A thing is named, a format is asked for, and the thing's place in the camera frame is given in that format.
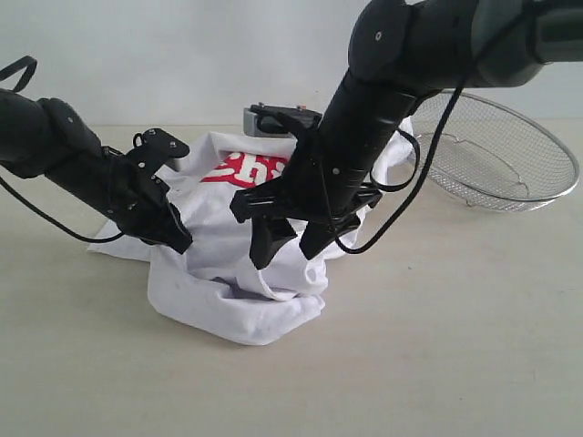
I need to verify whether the metal wire mesh basket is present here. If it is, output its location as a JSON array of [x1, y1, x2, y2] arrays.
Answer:
[[427, 93, 580, 212]]

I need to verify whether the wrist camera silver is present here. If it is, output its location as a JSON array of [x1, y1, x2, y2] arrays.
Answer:
[[127, 128, 191, 177], [243, 102, 322, 138]]

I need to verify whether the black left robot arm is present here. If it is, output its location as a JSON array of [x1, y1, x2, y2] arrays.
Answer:
[[1, 90, 192, 253]]

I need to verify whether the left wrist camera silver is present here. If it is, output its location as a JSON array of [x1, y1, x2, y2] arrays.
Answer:
[[127, 128, 191, 177]]

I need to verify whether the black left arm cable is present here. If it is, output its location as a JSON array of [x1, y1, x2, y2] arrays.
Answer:
[[0, 56, 124, 242]]

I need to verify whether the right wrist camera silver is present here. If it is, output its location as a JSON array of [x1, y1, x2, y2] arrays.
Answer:
[[243, 102, 322, 138]]

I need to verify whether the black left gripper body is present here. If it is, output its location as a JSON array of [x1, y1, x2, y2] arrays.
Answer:
[[93, 157, 171, 241]]

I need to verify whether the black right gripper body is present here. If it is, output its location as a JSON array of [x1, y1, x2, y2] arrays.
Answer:
[[230, 131, 383, 229]]

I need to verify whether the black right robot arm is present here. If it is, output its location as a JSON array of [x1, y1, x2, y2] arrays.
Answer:
[[230, 1, 582, 269]]

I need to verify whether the white t-shirt red logo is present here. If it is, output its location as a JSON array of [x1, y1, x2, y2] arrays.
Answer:
[[86, 116, 423, 350]]

